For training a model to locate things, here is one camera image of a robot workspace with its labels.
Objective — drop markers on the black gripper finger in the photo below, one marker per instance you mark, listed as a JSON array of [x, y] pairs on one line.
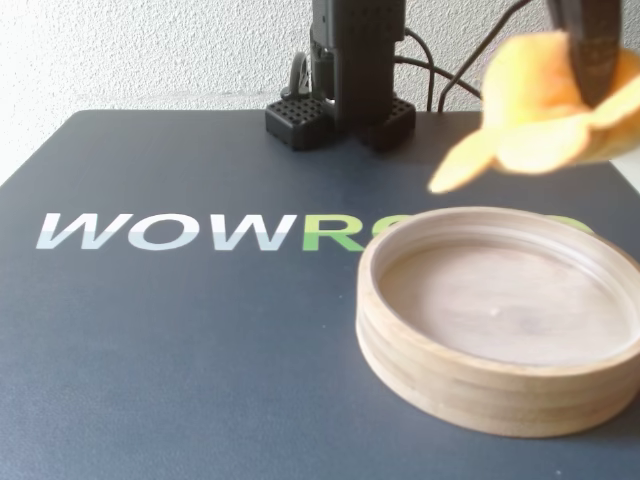
[[590, 45]]

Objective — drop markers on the orange plush toy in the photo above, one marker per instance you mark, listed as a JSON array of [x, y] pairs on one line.
[[525, 125]]

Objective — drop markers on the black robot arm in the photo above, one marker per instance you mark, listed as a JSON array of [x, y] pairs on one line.
[[357, 65]]

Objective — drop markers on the round wooden box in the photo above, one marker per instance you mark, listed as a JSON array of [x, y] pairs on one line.
[[480, 380]]

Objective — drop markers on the grey table clamp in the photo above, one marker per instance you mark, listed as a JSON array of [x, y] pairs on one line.
[[299, 75]]

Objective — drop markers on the dark blue logo mat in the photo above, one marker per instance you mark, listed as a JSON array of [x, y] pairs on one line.
[[175, 350]]

